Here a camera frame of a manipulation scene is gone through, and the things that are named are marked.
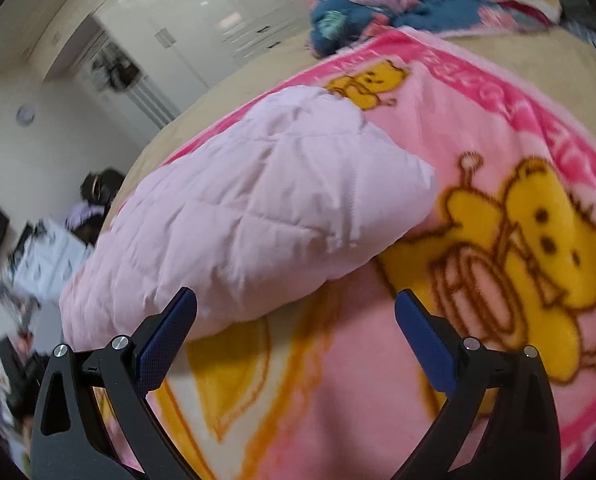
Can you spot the blue flamingo print quilt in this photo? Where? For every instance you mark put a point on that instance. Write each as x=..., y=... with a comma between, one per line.
x=338, y=24

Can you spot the hanging bags on door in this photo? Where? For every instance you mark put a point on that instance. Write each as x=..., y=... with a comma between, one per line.
x=112, y=69

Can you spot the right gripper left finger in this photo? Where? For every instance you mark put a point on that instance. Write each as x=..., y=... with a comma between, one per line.
x=69, y=439

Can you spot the pink cartoon bear blanket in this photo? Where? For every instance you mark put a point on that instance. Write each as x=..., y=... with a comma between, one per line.
x=327, y=387

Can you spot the white wardrobe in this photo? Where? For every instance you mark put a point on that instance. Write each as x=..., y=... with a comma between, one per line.
x=186, y=47

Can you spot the pink quilted jacket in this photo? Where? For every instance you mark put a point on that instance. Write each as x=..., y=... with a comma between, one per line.
x=302, y=190

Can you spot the black bag on floor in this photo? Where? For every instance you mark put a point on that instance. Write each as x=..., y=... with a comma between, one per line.
x=100, y=188

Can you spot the round wall clock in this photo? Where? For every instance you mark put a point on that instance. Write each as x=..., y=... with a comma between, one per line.
x=25, y=115

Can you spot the white drawer cabinet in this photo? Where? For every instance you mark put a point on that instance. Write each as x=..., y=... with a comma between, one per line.
x=50, y=255

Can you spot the purple clothes pile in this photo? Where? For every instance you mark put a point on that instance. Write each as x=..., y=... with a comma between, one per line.
x=81, y=212

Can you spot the beige bed cover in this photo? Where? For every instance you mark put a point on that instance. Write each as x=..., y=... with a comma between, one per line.
x=507, y=122

